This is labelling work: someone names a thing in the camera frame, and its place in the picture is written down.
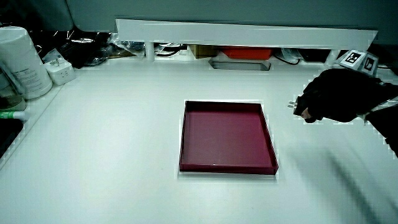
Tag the person's right forearm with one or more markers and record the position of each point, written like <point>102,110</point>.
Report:
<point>387,127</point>

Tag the dark red tray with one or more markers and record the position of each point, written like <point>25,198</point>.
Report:
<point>227,137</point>

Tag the grey metal stand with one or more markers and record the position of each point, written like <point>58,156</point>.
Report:
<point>239,64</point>

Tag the green and white tube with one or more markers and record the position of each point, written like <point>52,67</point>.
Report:
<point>12,115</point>

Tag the orange box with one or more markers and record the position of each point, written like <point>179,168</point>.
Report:
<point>247,53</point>

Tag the clear plastic bag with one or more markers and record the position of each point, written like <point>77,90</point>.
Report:
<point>126,46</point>

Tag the white plug adapter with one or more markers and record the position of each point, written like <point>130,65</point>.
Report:
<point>60,72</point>

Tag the black plastic bag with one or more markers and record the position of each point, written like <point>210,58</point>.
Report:
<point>81,46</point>

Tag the white desk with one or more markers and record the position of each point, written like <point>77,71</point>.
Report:
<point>109,155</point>

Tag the black flat object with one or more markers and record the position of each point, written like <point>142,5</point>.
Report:
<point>8,133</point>

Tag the brown cardboard box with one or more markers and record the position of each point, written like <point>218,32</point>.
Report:
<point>202,51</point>

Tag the black charger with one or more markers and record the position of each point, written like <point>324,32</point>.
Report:
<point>298,107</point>

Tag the white cylindrical canister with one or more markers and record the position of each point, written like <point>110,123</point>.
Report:
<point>21,59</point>

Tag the person's right hand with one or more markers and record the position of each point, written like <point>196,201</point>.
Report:
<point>339,93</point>

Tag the white desk shelf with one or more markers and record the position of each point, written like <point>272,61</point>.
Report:
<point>242,35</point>

